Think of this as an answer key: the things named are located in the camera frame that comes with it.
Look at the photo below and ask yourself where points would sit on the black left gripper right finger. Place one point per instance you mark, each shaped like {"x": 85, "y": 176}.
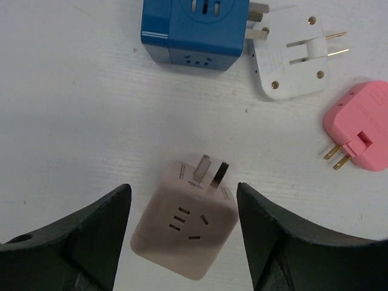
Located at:
{"x": 287, "y": 252}

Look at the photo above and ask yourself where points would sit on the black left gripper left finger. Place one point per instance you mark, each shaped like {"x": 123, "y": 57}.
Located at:
{"x": 77, "y": 252}

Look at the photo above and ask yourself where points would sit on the peach cube socket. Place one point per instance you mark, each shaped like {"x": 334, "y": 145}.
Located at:
{"x": 187, "y": 220}

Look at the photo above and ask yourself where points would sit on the pink extension socket plug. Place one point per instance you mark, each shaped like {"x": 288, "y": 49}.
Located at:
{"x": 357, "y": 124}

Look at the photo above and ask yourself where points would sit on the white plug adapter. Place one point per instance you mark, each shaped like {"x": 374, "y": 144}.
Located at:
{"x": 293, "y": 59}

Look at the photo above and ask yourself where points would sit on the blue cube socket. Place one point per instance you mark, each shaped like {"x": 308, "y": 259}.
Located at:
{"x": 204, "y": 34}

